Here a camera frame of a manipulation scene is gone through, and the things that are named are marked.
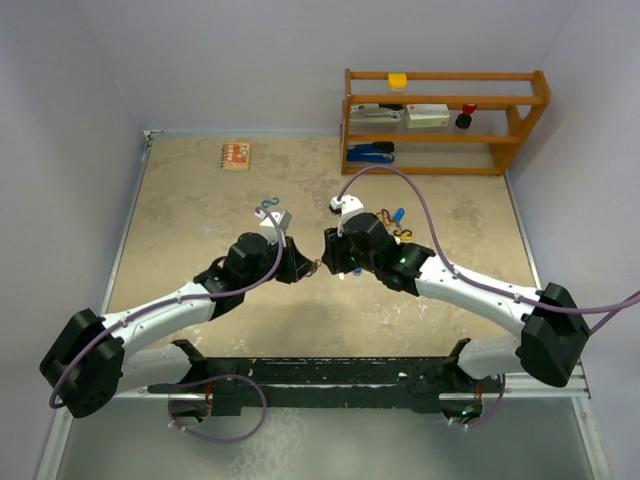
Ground white stapler on shelf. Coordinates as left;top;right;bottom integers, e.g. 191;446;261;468
349;103;404;123

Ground black base frame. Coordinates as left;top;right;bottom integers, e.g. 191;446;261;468
149;339;501;416

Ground yellow block on shelf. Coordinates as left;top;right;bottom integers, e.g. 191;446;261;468
387;72;408;93

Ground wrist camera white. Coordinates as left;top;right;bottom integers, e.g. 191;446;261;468
329;194;364;236
255;207;292;245

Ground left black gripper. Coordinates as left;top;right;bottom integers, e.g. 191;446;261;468
242;235;314;290

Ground purple cable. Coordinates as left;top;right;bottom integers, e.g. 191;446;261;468
48;205;289;444
335;165;640;429

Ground blue stapler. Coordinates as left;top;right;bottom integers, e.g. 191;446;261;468
346;141;395;164

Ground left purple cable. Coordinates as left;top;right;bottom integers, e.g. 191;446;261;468
48;205;289;444

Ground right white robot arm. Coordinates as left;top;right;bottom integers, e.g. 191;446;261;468
322;213;590;391

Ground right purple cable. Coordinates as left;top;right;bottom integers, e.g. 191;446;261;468
335;165;640;429

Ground wooden shelf rack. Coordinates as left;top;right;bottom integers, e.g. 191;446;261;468
340;70;552;175

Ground blue white tag key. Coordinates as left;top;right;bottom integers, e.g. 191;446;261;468
393;208;405;227

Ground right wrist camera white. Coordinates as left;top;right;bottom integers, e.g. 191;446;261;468
329;194;364;236

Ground white cardboard box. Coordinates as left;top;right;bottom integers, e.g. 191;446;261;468
405;104;450;128

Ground red black stamp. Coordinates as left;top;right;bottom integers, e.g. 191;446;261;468
455;104;477;130

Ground teal S carabiner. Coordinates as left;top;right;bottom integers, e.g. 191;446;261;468
261;197;280;208

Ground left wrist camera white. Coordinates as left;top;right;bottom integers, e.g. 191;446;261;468
255;207;292;245

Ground orange S carabiner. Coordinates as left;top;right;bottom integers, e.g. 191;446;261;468
376;209;395;226
305;259;322;277

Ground black S carabiner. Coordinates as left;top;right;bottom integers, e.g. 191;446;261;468
393;229;413;241

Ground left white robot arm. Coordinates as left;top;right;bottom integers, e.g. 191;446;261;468
39;233;316;418

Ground small spiral notebook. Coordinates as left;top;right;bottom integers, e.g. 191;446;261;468
220;142;251;171

